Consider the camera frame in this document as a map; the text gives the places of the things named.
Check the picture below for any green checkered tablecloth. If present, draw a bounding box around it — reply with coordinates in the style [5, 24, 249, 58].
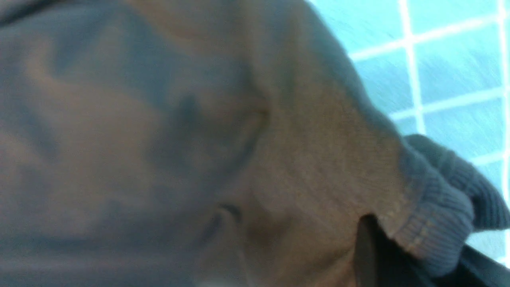
[307, 0, 510, 267]

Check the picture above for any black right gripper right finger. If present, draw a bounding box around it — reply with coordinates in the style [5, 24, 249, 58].
[375, 232, 510, 287]

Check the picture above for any dark gray long-sleeve shirt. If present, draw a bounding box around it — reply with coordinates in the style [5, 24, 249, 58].
[1, 0, 509, 287]

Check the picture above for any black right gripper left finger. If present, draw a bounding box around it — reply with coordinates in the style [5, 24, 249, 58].
[354, 215, 383, 287]

